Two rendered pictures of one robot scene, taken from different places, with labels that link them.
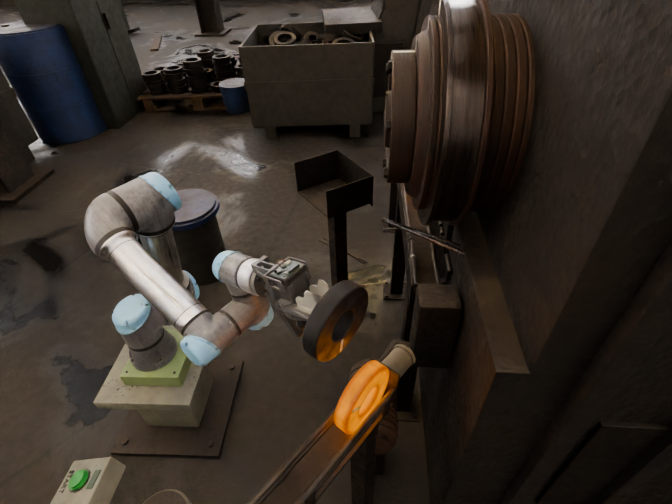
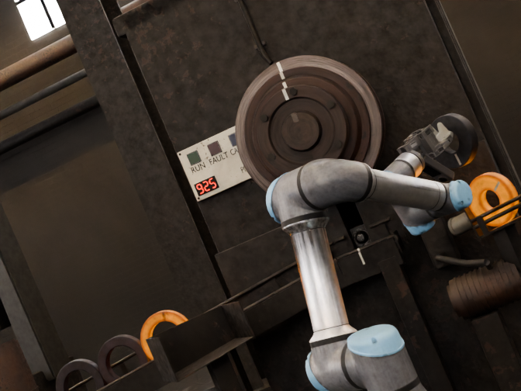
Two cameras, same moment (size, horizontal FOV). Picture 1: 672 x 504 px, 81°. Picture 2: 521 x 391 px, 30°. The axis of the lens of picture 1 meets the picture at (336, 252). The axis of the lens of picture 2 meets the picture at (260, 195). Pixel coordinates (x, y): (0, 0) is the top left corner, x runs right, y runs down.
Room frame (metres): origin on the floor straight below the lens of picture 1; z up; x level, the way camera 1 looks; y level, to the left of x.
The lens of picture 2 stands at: (0.59, 2.81, 0.88)
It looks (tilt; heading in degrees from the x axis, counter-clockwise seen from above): 2 degrees up; 279
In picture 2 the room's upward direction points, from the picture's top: 23 degrees counter-clockwise
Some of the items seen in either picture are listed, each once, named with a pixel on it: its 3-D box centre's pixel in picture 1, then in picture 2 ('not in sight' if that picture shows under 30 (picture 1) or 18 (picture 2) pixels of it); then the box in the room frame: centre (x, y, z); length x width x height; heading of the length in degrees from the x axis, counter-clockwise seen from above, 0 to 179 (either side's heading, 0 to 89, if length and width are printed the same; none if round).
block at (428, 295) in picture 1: (434, 328); (433, 228); (0.62, -0.24, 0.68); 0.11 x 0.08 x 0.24; 84
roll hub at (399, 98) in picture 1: (397, 119); (302, 130); (0.87, -0.15, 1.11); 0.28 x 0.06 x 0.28; 174
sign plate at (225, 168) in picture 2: not in sight; (221, 161); (1.18, -0.39, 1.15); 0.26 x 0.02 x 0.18; 174
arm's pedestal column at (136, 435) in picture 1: (174, 387); not in sight; (0.83, 0.63, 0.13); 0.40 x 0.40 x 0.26; 86
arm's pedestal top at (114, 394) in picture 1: (161, 364); not in sight; (0.83, 0.63, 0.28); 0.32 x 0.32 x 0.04; 86
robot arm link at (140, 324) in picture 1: (138, 319); (379, 358); (0.84, 0.63, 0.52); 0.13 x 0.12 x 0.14; 141
